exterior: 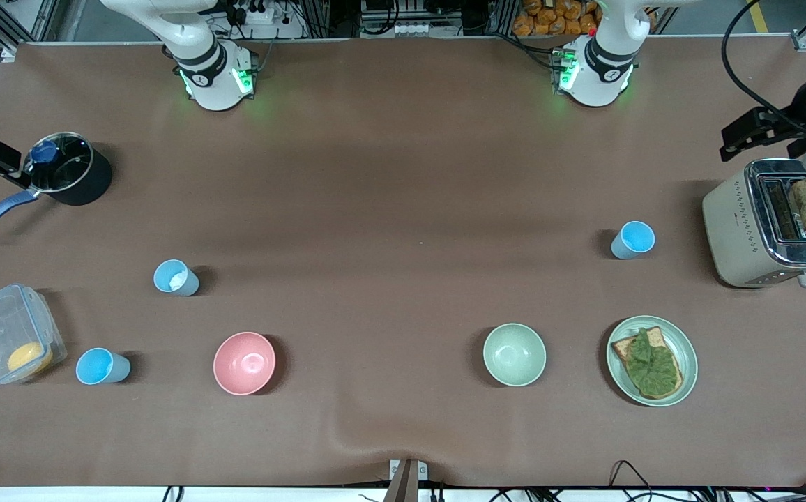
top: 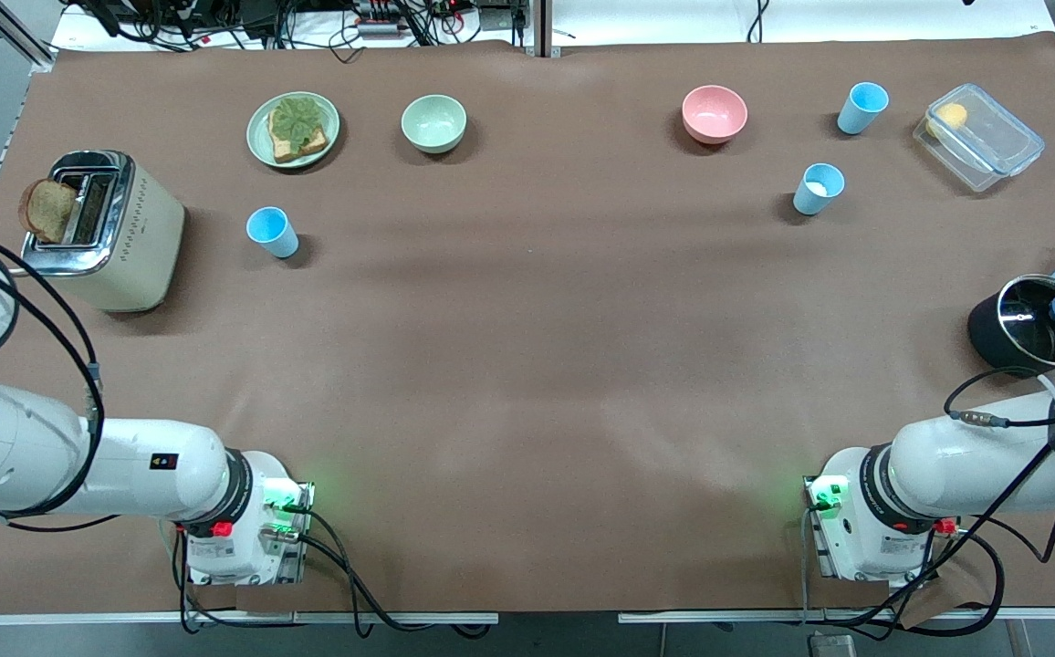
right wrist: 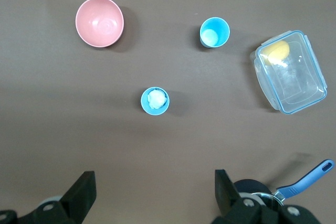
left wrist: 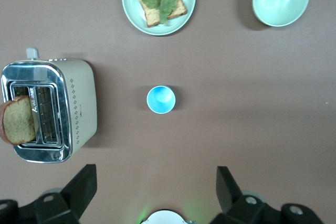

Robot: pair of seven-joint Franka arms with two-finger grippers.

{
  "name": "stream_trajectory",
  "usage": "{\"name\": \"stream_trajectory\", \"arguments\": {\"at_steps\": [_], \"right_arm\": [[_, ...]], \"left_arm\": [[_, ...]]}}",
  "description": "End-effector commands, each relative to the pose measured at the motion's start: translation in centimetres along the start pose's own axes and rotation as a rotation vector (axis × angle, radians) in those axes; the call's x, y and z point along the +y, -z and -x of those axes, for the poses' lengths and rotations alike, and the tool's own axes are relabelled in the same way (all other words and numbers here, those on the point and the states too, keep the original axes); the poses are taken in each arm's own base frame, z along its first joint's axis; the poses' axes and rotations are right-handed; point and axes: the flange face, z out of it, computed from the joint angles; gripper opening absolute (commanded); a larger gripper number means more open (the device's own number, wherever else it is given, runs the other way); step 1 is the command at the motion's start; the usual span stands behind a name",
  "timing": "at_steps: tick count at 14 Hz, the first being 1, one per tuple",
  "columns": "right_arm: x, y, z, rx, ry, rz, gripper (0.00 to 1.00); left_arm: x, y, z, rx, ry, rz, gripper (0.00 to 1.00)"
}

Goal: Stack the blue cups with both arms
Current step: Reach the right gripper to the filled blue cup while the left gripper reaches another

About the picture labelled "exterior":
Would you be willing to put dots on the light green plate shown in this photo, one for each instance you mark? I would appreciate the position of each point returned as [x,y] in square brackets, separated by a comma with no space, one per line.
[687,352]

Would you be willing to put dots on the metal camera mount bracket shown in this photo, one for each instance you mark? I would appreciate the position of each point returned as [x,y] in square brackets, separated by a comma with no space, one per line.
[404,481]

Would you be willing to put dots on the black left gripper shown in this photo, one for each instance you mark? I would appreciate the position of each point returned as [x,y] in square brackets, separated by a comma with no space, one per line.
[774,127]

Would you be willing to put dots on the yellow round food item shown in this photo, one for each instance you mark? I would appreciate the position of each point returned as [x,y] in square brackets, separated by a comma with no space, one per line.
[30,357]

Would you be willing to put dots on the toast slice with crust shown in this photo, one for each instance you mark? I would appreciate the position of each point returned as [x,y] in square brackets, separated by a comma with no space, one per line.
[622,346]

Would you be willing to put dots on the brown table mat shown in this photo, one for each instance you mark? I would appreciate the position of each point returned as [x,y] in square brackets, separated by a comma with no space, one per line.
[403,293]

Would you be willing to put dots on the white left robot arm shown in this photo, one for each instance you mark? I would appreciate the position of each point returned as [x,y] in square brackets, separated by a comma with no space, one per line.
[602,66]

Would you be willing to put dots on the light green bowl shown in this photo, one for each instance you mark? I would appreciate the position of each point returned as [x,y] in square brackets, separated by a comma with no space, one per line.
[514,354]

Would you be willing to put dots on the glass lid with blue knob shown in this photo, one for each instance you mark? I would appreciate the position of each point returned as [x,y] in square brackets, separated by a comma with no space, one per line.
[61,167]

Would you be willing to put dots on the green lettuce leaf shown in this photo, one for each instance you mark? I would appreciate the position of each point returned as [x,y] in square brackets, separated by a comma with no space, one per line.
[654,366]

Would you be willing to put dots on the bag of orange snacks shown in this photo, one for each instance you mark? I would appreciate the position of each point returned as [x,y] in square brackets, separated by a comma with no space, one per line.
[556,19]

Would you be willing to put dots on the small white power strip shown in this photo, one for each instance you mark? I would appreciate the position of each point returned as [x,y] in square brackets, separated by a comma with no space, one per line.
[412,28]

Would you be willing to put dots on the beige and chrome toaster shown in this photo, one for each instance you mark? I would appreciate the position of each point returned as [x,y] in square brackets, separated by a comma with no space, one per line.
[731,230]

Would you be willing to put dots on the blue plastic cup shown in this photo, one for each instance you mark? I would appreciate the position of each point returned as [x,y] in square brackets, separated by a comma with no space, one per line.
[178,279]
[100,367]
[634,239]

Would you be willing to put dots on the white power strip with plugs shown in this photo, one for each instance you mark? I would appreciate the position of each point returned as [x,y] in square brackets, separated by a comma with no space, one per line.
[255,12]

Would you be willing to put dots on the pink bowl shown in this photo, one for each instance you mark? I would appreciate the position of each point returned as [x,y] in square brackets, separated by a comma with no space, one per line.
[244,362]

